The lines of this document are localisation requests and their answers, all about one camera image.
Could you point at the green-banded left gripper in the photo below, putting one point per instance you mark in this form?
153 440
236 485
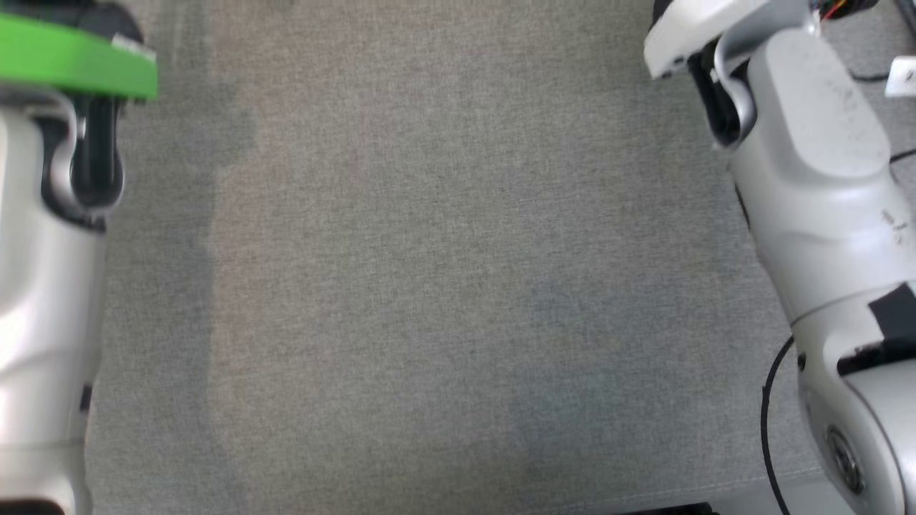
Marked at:
64 57

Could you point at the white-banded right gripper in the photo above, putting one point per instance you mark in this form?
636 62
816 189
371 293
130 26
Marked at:
701 28

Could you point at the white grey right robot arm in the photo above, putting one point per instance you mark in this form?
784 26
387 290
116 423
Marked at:
823 179

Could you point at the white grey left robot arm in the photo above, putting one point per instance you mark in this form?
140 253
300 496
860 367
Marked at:
43 300

